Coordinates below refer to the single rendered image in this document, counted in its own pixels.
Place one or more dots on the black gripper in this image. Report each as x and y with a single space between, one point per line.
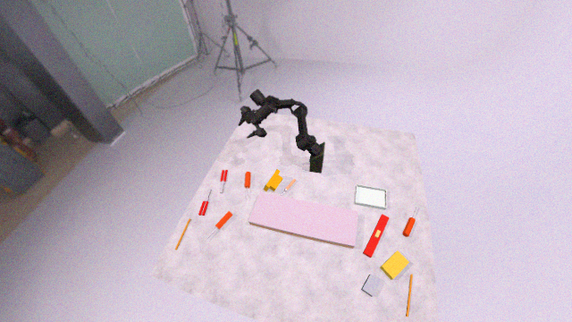
260 132

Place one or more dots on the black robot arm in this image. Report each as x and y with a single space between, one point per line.
269 105

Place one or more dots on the white shallow tray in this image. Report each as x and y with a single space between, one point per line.
371 197

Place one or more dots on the pale pink panel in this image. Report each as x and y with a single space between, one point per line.
308 220

